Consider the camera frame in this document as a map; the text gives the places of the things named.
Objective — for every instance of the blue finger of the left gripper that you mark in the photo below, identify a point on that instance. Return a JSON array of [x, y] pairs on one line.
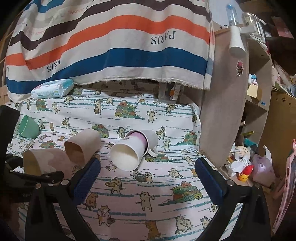
[[17, 179]]

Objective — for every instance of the red yellow toy figure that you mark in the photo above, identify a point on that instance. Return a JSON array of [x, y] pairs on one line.
[[244, 174]]

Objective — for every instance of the clear blue bottle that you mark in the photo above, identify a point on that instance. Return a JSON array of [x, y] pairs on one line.
[[231, 14]]

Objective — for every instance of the green plastic cup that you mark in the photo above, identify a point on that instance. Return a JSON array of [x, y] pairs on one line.
[[28, 128]]

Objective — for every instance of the white cone lamp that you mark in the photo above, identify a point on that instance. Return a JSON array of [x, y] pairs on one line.
[[236, 47]]

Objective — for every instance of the striped Paris cloth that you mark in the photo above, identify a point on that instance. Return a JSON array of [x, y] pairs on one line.
[[93, 41]]

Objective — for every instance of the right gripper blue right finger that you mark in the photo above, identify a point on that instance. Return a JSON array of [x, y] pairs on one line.
[[253, 222]]

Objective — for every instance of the cat print bed sheet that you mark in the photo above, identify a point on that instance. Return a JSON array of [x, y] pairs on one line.
[[147, 188]]

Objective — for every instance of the baby wipes pack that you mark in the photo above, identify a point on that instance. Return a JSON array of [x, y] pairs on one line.
[[53, 89]]

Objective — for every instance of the brown wooden side panel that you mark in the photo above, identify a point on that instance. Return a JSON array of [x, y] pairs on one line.
[[223, 105]]

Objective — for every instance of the cartoon sticker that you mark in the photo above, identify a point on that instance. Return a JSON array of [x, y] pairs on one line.
[[239, 68]]

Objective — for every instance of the pink speckled cup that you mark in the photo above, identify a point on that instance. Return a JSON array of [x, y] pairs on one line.
[[43, 161]]

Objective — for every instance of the white pink mug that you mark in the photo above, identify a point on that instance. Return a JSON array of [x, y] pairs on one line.
[[127, 154]]

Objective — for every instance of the beige plastic cup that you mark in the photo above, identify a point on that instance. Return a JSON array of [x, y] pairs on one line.
[[81, 147]]

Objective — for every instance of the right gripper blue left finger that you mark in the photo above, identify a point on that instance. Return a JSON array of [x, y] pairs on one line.
[[42, 222]]

